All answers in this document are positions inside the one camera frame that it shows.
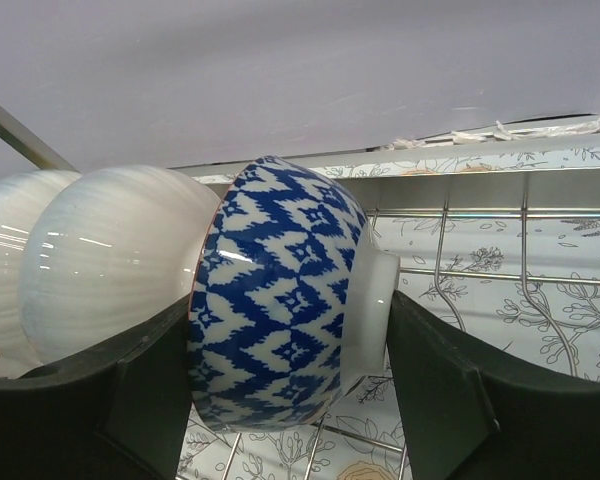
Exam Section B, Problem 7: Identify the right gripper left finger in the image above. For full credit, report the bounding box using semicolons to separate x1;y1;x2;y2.
0;298;192;479

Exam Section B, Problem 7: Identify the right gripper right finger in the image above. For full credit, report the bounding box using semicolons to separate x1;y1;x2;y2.
387;291;600;479

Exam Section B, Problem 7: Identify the blue zigzag red-inside bowl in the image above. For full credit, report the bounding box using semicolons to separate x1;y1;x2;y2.
187;156;400;432

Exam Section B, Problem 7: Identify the steel two-tier dish rack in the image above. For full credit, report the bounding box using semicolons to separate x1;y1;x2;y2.
0;89;600;480

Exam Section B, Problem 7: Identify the floral table mat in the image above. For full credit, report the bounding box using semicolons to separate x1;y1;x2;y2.
177;168;600;479

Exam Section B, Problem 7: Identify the white ribbed bowl right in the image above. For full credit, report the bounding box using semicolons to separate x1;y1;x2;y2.
18;165;220;363

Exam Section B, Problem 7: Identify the white ribbed bowl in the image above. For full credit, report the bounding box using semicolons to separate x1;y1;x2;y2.
0;170;80;367
18;165;220;363

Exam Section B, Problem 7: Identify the white ribbed bowl left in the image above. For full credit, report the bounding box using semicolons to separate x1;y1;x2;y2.
0;170;80;367

